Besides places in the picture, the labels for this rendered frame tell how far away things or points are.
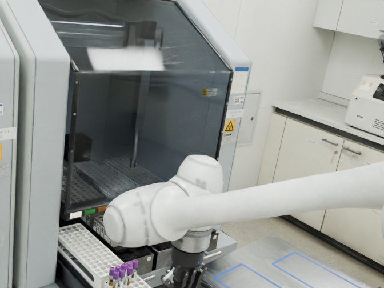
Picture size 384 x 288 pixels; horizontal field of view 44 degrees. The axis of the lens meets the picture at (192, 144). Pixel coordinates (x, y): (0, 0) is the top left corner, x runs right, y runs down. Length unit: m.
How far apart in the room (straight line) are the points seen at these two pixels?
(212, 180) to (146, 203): 0.18
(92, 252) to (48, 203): 0.21
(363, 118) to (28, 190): 2.50
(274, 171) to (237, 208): 3.05
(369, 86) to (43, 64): 2.54
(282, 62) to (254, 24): 0.48
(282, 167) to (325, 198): 2.99
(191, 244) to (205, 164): 0.18
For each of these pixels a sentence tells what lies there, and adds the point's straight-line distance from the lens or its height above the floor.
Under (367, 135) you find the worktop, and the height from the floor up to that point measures 0.90.
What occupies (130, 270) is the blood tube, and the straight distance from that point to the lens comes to 1.33.
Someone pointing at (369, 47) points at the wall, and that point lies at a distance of 4.08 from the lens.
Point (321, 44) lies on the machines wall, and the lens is 4.12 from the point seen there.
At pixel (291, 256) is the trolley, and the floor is 0.82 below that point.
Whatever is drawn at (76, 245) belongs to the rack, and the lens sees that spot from 1.51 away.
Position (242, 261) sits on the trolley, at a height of 0.82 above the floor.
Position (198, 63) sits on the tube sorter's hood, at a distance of 1.59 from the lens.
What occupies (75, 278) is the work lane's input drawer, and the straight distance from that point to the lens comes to 1.48.
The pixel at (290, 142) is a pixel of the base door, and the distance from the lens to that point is 3.72.
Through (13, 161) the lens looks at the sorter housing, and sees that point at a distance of 1.31.
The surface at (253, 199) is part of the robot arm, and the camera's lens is 0.81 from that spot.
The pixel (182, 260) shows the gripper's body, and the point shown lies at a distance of 1.08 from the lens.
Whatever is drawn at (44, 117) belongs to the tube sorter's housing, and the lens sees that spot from 1.30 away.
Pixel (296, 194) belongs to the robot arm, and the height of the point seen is 1.35.
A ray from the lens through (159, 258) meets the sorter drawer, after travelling 1.64.
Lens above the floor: 1.65
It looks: 18 degrees down
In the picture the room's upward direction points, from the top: 9 degrees clockwise
